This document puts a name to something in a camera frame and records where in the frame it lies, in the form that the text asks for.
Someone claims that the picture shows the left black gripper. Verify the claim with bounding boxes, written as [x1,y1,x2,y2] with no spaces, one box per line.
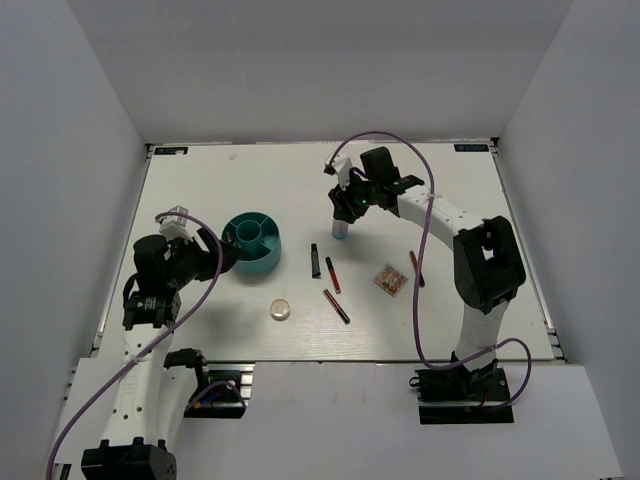
[166,226,244,289]

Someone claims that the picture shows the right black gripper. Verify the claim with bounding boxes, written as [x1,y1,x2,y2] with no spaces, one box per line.
[328,168,379,225]

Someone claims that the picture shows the white pink blue bottle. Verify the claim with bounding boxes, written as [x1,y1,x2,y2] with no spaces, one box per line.
[331,219,349,240]

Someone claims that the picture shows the black makeup tube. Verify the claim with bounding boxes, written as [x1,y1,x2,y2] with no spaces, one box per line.
[310,243,321,279]

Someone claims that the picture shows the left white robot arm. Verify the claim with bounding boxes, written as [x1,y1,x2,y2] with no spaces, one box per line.
[81,227,242,479]

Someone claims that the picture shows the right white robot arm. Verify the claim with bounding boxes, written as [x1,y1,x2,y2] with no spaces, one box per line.
[324,147,526,399]

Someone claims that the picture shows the teal round organizer container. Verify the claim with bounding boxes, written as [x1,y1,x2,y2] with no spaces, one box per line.
[222,212,281,275]

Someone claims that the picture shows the red lip gloss upper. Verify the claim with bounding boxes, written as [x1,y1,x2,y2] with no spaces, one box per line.
[325,256,341,294]

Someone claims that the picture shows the red lip gloss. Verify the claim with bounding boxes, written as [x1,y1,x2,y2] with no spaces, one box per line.
[323,289,351,325]
[325,256,341,294]
[409,250,426,288]

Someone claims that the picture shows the round beige compact jar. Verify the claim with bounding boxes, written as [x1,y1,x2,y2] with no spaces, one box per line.
[270,298,291,321]

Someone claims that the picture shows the red lip gloss right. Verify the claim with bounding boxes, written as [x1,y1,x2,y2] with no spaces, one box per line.
[409,250,426,288]

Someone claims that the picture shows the eyeshadow palette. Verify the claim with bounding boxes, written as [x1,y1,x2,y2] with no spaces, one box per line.
[373,264,408,297]

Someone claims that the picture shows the red lip gloss lower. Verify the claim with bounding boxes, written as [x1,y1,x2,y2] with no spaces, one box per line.
[323,289,351,325]

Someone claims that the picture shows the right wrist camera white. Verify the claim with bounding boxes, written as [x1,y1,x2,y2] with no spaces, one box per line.
[323,154,353,190]

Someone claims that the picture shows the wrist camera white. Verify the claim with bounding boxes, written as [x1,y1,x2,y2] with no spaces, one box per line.
[156,205,191,241]
[323,154,353,190]

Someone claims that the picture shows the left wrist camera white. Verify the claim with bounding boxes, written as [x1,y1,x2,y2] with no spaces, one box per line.
[156,205,191,241]

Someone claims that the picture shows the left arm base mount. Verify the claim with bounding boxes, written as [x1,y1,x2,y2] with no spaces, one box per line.
[184,362,254,419]

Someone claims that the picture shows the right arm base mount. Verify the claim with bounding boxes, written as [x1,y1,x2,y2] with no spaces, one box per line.
[409,367,514,425]

